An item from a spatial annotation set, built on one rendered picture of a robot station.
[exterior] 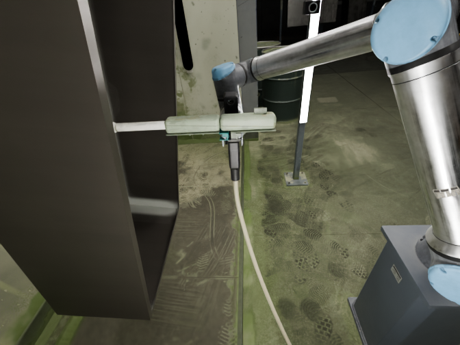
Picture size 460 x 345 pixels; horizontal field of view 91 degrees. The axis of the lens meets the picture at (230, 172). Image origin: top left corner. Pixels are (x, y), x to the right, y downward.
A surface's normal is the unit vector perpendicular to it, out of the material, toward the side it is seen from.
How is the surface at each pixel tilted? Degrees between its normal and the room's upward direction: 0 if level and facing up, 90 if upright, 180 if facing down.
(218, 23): 90
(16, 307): 57
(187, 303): 0
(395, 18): 83
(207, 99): 90
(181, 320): 0
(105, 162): 90
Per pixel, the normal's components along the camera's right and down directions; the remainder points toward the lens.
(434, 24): -0.74, 0.37
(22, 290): 0.79, -0.47
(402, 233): -0.09, -0.80
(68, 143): -0.01, 0.60
